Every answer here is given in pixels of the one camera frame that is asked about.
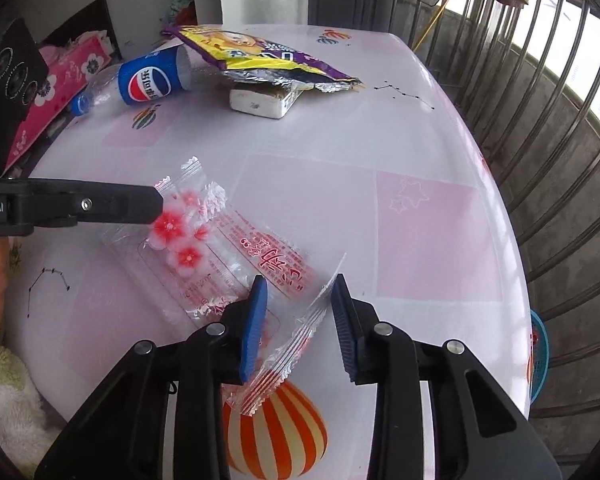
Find metal railing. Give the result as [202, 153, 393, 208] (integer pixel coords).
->
[395, 0, 600, 461]

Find yellow stick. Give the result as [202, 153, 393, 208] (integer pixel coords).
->
[412, 0, 461, 51]

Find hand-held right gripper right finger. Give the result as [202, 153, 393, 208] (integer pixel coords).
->
[330, 274, 563, 480]

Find white rectangular packet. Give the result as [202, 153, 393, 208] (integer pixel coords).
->
[229, 82, 306, 120]

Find pink floral blanket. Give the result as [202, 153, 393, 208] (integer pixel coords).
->
[5, 30, 116, 171]

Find blue paper cup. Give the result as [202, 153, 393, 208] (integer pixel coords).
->
[117, 45, 193, 108]

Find green patterned cloth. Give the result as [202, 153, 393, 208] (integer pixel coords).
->
[162, 0, 188, 23]

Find clear red flower wrapper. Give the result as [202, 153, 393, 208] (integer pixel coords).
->
[102, 156, 348, 416]

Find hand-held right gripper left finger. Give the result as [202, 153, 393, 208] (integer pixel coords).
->
[32, 275, 270, 480]

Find blue plastic basket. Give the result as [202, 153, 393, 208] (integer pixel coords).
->
[527, 310, 552, 403]

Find dark wooden board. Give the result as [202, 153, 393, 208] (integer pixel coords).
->
[40, 0, 123, 61]

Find purple yellow foil bag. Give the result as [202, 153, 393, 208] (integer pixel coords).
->
[162, 24, 366, 96]

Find fluffy green white rug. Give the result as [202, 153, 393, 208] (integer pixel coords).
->
[0, 345, 56, 476]

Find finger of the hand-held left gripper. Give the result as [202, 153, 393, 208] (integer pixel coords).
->
[7, 179, 165, 228]

